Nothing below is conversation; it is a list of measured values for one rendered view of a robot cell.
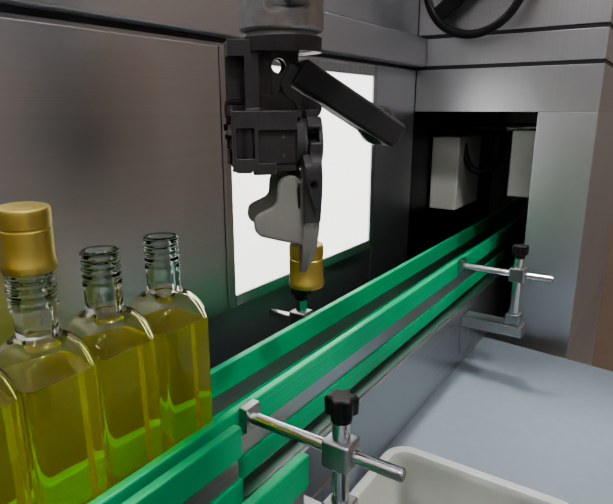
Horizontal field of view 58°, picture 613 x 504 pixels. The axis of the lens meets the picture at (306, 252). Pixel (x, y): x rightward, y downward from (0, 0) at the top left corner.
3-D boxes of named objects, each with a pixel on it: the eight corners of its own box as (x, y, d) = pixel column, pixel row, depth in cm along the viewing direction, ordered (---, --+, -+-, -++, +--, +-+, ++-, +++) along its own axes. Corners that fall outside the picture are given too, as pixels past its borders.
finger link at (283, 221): (254, 274, 52) (249, 176, 51) (315, 270, 53) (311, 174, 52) (258, 279, 49) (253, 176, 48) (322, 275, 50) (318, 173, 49)
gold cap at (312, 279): (319, 278, 58) (319, 238, 57) (327, 289, 54) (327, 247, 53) (286, 280, 57) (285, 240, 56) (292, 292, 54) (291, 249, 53)
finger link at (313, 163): (294, 221, 53) (291, 129, 52) (312, 220, 53) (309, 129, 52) (304, 224, 48) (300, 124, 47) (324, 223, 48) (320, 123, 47)
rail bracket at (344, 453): (257, 468, 57) (254, 357, 54) (407, 535, 48) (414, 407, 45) (238, 483, 55) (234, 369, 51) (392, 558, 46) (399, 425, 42)
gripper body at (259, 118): (227, 170, 55) (222, 41, 52) (311, 167, 56) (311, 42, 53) (233, 181, 48) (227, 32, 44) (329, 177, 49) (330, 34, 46)
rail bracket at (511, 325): (457, 342, 112) (465, 234, 106) (545, 363, 103) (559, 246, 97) (449, 350, 108) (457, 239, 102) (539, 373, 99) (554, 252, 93)
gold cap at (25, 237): (37, 257, 40) (30, 198, 39) (69, 267, 38) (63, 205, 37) (-12, 270, 37) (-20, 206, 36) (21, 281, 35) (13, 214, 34)
